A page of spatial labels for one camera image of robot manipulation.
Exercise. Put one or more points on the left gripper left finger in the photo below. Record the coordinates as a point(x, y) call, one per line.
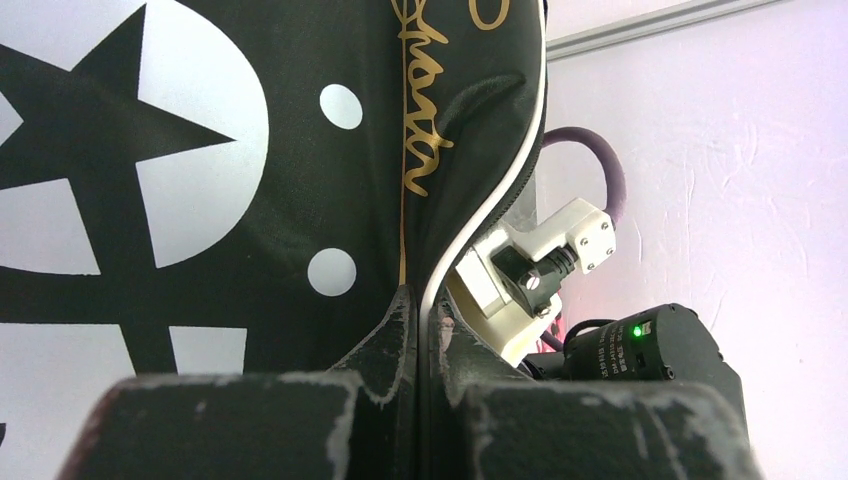
point(355, 420)

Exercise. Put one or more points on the black SPORT racket bag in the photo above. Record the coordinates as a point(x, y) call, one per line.
point(239, 187)

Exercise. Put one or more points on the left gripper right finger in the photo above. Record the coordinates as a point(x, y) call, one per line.
point(489, 420)

